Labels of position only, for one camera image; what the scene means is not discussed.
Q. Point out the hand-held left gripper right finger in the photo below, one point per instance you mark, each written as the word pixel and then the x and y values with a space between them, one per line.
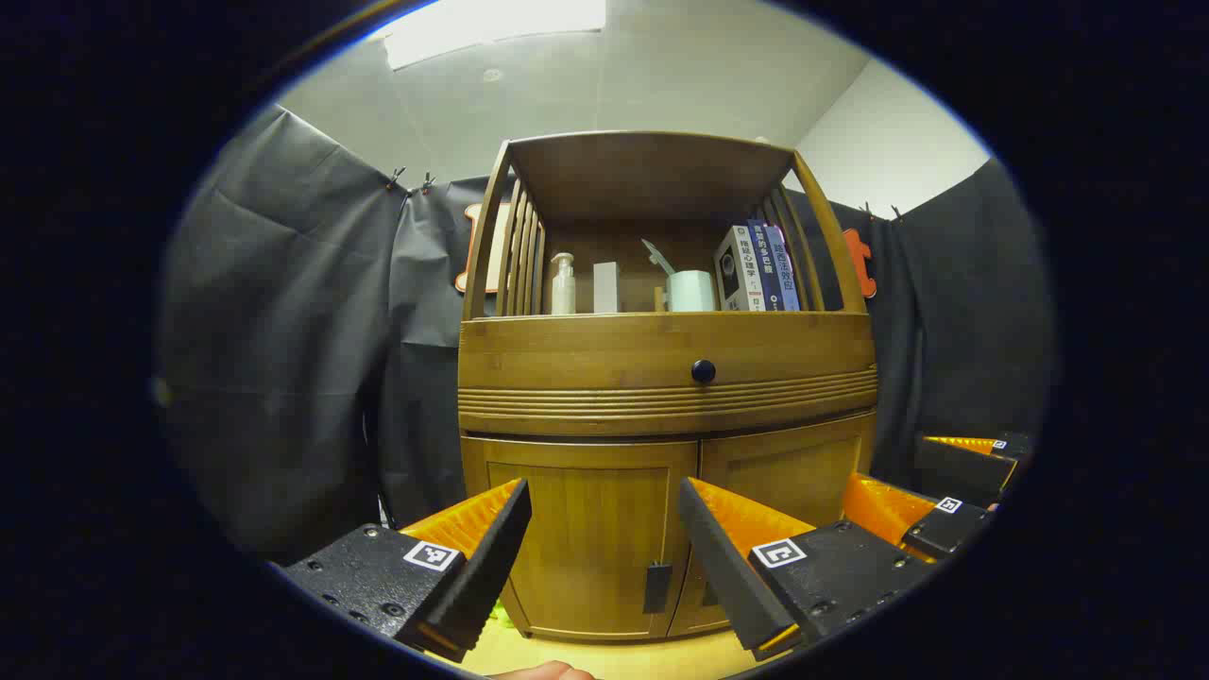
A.
pixel 718 567

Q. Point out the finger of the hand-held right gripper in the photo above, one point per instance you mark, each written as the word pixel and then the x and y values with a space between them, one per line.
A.
pixel 959 467
pixel 945 529

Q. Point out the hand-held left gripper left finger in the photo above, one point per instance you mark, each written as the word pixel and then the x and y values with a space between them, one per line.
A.
pixel 491 557

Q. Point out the wooden shoe cabinet door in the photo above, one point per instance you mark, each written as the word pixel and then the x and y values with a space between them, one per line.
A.
pixel 586 529
pixel 793 472

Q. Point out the wooden double-door shoe cabinet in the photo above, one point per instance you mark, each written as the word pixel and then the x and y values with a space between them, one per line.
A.
pixel 652 179

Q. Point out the black drawer knob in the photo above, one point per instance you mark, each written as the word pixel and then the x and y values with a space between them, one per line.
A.
pixel 703 371

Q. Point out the wooden drawer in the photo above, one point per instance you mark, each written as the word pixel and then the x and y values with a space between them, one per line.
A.
pixel 567 359

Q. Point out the pale purple book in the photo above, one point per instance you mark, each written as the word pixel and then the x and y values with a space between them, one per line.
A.
pixel 786 274

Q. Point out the white pump bottle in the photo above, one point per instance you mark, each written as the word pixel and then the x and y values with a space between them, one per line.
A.
pixel 564 293

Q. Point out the white cup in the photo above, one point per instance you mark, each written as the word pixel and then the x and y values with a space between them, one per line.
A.
pixel 691 293

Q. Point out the small white box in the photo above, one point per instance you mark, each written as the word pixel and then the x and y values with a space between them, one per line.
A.
pixel 606 288

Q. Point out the black backdrop cloth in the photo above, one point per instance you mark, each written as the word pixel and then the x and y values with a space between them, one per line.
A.
pixel 283 331

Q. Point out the white plastic utensil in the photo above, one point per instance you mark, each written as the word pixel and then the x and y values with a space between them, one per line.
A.
pixel 658 257

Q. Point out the ceiling light panel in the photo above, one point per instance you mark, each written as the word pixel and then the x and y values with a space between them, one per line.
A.
pixel 491 28

